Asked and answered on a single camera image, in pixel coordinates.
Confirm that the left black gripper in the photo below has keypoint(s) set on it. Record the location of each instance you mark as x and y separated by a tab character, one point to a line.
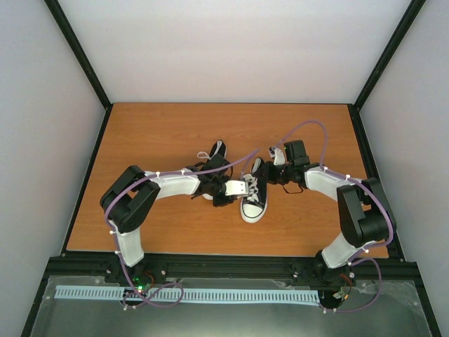
218	203

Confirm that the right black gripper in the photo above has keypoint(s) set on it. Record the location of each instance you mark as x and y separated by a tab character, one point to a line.
269	175

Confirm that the black sneaker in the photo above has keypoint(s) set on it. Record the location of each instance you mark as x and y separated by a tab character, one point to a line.
254	205
213	183

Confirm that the white shoelace of sneaker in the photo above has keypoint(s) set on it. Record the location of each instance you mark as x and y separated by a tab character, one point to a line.
254	197
203	155

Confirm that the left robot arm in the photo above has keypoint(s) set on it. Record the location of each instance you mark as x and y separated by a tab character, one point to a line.
128	201

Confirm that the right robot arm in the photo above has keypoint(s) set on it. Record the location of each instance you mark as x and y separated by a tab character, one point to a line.
365	216

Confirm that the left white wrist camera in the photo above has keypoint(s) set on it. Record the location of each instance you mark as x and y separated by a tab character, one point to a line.
238	188

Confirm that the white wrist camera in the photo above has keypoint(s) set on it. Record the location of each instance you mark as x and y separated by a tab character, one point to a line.
238	188
277	156

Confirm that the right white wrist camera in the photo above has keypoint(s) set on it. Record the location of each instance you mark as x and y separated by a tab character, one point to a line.
277	156

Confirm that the white slotted cable duct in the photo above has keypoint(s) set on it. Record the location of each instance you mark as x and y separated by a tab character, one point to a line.
195	296

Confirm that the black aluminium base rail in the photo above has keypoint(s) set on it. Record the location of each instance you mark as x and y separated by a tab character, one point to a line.
293	271

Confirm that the right black frame post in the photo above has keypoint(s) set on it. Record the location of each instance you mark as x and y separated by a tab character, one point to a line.
402	28

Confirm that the black frame post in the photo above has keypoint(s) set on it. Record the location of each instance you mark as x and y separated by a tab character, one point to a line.
79	53
402	28

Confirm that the left black frame post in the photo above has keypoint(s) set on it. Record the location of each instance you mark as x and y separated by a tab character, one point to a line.
79	53

